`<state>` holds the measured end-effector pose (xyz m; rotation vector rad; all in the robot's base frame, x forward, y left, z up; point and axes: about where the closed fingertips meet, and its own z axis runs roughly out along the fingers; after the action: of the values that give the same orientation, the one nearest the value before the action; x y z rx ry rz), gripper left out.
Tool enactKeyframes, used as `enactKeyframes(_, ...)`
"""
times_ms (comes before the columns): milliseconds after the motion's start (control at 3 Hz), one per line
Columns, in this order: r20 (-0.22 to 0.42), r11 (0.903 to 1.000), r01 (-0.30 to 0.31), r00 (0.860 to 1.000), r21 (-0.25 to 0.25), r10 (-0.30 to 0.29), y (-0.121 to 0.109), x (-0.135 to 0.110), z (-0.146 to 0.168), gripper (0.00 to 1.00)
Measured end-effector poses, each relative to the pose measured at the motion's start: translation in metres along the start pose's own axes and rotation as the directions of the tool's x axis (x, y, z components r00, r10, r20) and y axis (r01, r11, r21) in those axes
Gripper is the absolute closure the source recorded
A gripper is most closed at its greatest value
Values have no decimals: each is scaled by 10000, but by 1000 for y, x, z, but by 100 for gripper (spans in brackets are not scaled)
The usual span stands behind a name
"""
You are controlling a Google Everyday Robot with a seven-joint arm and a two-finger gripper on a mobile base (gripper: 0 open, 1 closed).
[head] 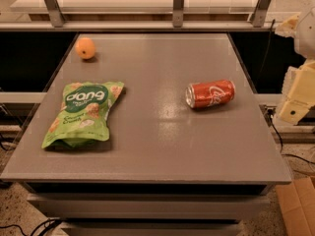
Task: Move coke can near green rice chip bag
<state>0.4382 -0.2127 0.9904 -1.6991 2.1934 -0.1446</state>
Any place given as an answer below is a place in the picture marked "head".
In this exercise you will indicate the metal frame rail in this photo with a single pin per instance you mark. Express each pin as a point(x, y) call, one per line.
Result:
point(142, 15)

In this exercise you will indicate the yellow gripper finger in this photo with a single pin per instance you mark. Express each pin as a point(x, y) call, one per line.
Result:
point(288, 27)
point(298, 93)

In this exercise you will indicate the green rice chip bag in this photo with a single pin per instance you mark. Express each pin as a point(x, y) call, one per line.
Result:
point(82, 119)

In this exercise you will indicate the orange fruit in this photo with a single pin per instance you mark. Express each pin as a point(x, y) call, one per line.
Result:
point(85, 48)

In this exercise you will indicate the cardboard box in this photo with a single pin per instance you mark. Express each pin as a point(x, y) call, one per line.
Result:
point(297, 203)

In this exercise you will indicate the red coke can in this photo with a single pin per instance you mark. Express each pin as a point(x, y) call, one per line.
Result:
point(202, 95)

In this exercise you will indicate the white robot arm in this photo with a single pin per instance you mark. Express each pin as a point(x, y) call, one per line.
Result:
point(304, 39)

